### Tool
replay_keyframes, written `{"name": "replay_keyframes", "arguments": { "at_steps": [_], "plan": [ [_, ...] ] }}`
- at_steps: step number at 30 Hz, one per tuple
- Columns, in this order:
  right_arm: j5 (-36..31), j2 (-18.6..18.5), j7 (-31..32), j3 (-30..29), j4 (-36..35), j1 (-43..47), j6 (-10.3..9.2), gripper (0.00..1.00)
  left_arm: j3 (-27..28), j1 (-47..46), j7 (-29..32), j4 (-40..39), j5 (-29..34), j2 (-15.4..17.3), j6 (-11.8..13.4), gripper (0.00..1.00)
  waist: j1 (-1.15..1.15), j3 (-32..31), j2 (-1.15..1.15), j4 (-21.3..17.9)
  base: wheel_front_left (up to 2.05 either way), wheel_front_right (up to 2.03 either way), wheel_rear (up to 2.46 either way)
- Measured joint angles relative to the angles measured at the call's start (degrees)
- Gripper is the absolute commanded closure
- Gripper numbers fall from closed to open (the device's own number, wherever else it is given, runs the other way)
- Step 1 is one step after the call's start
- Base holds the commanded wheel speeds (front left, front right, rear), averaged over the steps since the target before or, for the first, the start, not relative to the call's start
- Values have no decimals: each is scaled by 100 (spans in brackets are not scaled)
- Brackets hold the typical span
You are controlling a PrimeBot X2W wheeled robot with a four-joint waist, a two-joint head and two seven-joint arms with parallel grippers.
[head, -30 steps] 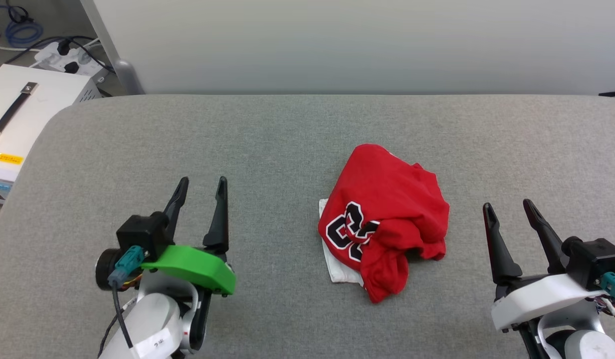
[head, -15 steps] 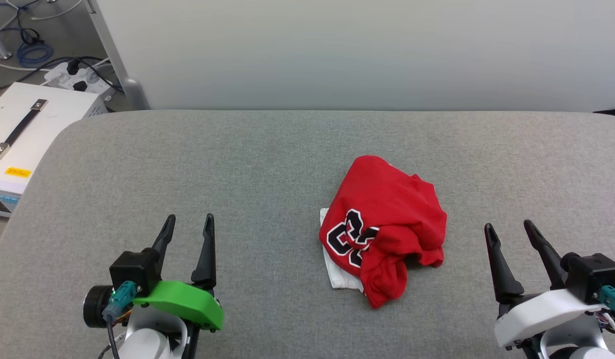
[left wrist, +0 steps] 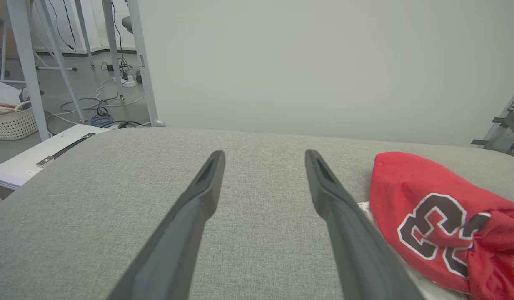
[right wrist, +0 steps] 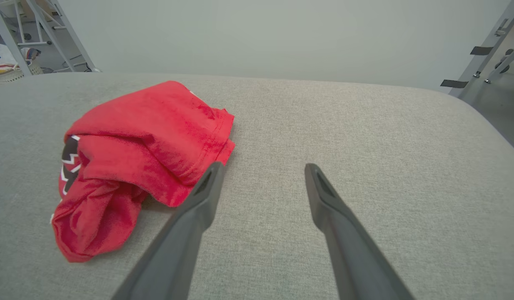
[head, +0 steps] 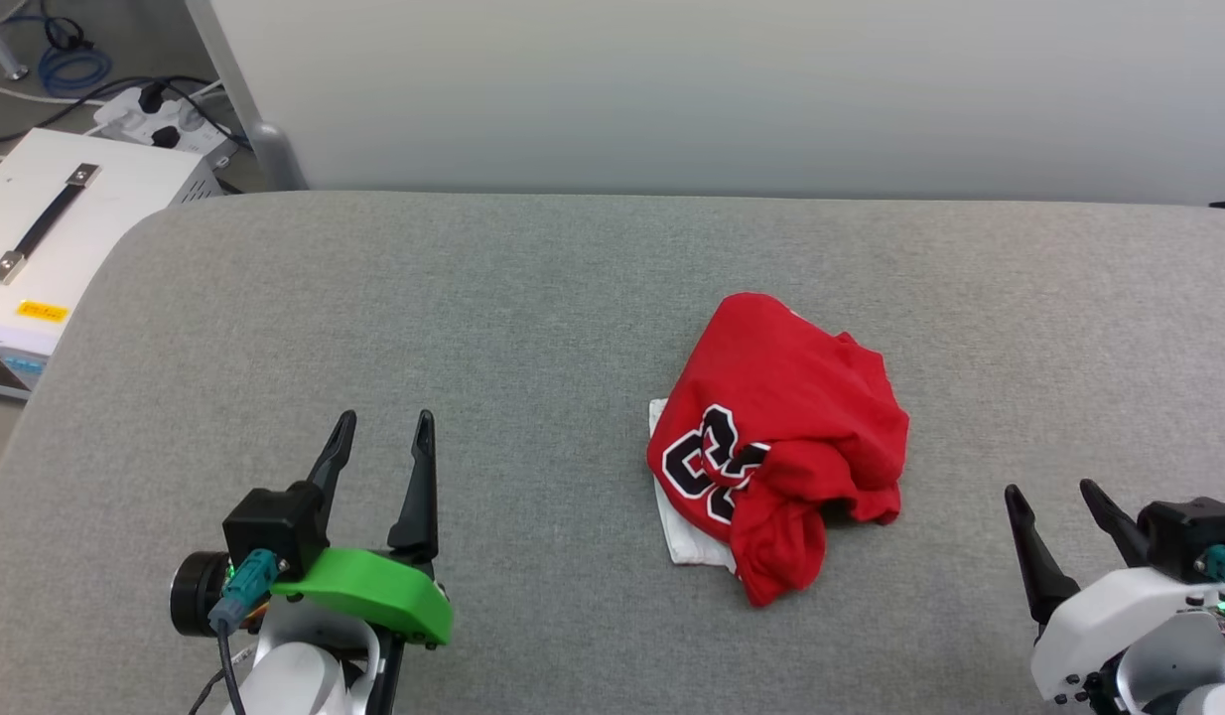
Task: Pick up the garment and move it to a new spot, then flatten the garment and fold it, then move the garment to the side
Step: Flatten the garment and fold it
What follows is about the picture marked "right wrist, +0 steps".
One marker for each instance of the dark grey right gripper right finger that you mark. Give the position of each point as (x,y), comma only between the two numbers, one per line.
(348,241)

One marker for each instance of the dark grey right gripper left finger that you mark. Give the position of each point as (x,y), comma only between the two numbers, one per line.
(186,233)

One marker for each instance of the red basketball jersey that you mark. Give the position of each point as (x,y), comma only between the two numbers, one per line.
(157,125)

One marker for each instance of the black tape strip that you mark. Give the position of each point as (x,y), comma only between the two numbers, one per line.
(453,83)
(481,50)

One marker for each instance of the white partition panel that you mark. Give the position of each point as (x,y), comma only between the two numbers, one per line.
(282,37)

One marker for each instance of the white woven laundry basket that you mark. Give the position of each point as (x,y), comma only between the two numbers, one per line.
(19,75)

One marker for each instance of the black caster wheel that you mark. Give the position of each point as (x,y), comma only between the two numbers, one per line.
(505,66)

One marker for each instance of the grey metal frame with tape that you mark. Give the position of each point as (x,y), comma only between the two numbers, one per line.
(484,54)

